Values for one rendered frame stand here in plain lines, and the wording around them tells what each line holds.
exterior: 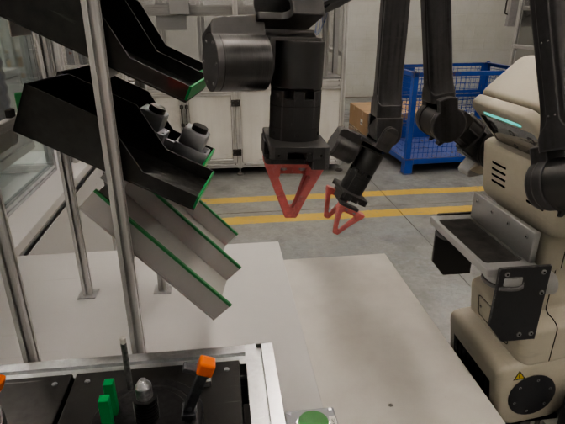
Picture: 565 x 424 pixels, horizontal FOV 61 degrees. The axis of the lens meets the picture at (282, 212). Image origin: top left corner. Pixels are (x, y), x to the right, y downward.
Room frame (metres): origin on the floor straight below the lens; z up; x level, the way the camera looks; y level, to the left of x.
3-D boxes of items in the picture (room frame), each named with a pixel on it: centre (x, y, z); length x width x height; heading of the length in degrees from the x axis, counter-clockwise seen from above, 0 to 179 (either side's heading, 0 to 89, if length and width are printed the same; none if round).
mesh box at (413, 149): (5.03, -1.74, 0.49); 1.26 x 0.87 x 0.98; 99
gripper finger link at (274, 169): (0.55, -0.01, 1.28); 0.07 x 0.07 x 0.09; 6
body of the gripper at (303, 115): (0.54, -0.01, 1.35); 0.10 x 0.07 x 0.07; 6
